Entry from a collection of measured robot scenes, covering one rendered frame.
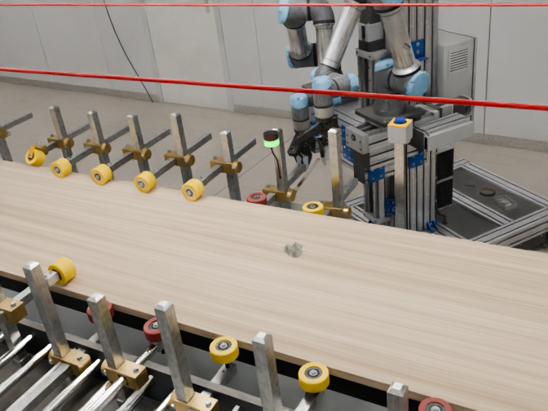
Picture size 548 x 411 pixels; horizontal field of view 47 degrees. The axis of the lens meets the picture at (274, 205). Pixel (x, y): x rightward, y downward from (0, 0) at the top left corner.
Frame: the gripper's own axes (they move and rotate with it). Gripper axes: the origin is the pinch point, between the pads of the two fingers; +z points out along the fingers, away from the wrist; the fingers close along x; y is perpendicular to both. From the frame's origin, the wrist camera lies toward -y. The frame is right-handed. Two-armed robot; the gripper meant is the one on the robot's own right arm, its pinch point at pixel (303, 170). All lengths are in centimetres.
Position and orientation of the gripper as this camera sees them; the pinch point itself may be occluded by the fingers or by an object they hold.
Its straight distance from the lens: 286.2
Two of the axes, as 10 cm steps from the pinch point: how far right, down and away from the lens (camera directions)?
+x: -8.7, -1.5, 4.6
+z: 1.2, 8.6, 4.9
